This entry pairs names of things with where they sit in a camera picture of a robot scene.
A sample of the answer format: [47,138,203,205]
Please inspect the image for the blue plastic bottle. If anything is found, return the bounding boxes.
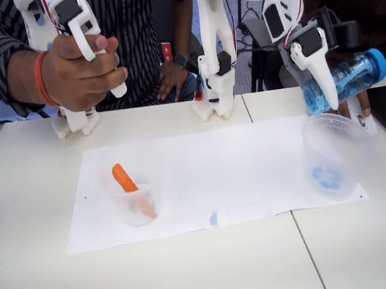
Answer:
[297,46,386,118]

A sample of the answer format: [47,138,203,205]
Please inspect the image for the white computer mouse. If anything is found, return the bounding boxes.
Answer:
[346,93,380,140]

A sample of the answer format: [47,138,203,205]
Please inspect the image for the white leader arm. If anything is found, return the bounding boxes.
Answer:
[12,0,132,145]

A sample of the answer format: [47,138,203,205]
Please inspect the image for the striped-shirt man's right forearm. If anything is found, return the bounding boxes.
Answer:
[2,43,53,115]

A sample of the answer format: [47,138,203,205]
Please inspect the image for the striped-shirt man's left forearm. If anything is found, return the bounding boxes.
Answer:
[165,0,199,57]

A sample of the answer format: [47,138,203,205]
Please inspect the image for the orange carrot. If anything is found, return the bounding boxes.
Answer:
[110,159,158,224]

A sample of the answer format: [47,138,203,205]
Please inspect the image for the brown-shirt man's right hand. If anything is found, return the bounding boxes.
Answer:
[336,89,374,122]

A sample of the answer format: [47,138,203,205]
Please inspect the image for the striped-shirt man's left hand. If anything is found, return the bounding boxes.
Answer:
[152,58,192,104]

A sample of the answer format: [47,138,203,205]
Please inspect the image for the striped-shirt man's right hand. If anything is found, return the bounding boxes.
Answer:
[36,26,134,118]

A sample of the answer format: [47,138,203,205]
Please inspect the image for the black office chair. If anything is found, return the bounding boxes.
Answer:
[241,14,288,93]

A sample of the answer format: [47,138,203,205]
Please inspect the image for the clear plastic cup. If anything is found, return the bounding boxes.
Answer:
[294,106,386,207]
[93,140,172,233]

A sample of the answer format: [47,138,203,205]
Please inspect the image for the black smartwatch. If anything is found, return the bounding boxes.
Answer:
[171,50,191,70]

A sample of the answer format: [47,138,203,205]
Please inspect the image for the red badge card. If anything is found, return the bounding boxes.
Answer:
[160,41,175,63]

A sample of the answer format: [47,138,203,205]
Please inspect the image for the white paper sheet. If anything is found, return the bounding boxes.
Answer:
[53,107,372,256]

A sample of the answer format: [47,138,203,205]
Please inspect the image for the man in striped shirt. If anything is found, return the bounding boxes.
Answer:
[0,0,211,127]

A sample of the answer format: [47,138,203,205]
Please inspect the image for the orange wristband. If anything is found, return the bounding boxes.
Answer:
[31,50,63,110]

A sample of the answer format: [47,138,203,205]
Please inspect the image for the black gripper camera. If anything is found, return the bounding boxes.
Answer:
[309,1,362,56]

